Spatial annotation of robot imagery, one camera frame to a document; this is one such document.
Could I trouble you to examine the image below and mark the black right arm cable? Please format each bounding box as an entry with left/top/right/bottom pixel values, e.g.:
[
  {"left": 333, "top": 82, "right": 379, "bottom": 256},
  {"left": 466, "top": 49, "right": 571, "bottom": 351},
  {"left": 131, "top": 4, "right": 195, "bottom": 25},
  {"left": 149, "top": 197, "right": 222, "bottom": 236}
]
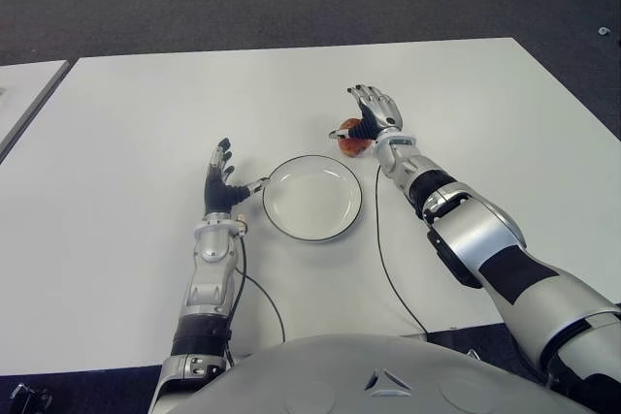
[{"left": 375, "top": 166, "right": 431, "bottom": 337}]

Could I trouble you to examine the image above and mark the black device under table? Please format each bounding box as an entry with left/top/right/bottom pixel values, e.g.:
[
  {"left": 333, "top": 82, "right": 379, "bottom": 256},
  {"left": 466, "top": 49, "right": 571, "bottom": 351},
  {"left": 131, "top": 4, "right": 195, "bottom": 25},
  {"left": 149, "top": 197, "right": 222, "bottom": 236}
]
[{"left": 7, "top": 383, "right": 53, "bottom": 414}]

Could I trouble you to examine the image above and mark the white neighbouring table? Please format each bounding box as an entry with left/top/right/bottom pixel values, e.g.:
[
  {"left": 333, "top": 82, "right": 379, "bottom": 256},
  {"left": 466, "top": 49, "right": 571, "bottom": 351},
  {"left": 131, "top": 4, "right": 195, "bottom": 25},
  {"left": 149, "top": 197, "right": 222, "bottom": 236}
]
[{"left": 0, "top": 60, "right": 74, "bottom": 163}]

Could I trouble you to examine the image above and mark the red apple with blue sticker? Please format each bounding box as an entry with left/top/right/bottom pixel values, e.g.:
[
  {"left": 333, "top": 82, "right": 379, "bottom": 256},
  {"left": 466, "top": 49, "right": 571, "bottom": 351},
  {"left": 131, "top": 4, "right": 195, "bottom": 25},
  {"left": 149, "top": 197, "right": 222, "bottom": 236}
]
[{"left": 338, "top": 117, "right": 375, "bottom": 157}]

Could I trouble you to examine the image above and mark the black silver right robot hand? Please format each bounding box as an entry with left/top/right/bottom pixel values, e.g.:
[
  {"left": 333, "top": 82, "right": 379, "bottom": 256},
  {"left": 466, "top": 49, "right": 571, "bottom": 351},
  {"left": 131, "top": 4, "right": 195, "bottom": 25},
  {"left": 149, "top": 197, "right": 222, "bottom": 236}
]
[{"left": 329, "top": 83, "right": 405, "bottom": 143}]

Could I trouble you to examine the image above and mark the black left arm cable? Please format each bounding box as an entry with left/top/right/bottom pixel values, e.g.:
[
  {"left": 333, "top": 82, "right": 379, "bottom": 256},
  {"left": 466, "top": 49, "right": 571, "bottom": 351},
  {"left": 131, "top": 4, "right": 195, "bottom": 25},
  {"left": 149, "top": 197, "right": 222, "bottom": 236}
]
[{"left": 232, "top": 234, "right": 287, "bottom": 366}]

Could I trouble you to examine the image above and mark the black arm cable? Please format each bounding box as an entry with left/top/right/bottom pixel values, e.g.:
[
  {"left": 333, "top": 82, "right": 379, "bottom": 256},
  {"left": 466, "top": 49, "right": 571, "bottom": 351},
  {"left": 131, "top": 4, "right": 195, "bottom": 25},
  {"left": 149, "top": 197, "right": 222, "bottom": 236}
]
[
  {"left": 232, "top": 234, "right": 287, "bottom": 366},
  {"left": 375, "top": 166, "right": 431, "bottom": 337}
]

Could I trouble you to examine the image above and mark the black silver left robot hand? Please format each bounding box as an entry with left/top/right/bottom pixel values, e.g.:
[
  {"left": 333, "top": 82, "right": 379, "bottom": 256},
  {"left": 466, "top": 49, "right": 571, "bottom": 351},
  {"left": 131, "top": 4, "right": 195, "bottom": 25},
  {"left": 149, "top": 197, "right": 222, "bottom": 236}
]
[{"left": 204, "top": 137, "right": 269, "bottom": 215}]

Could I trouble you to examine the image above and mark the grey robot torso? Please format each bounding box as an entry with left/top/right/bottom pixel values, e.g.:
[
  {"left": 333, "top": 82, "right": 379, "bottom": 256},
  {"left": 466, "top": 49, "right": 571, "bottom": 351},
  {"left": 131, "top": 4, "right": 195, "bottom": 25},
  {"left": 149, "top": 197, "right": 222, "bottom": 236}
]
[{"left": 152, "top": 334, "right": 598, "bottom": 414}]

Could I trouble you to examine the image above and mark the white plate with black rim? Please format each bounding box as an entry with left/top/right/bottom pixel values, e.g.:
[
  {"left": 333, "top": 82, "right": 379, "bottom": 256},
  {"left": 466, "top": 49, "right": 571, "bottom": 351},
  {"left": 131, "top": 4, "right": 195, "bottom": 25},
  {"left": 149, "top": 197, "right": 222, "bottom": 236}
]
[{"left": 262, "top": 154, "right": 364, "bottom": 243}]

